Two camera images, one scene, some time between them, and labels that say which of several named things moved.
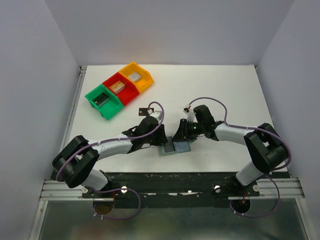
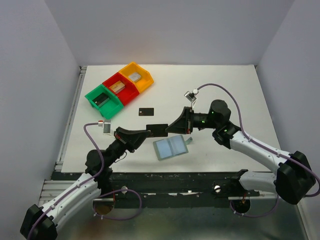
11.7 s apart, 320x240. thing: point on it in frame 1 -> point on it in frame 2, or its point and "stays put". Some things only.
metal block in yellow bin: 134,77 stays put
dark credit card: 143,111 stays put
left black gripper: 162,139 -> 131,139
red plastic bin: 129,92 stays put
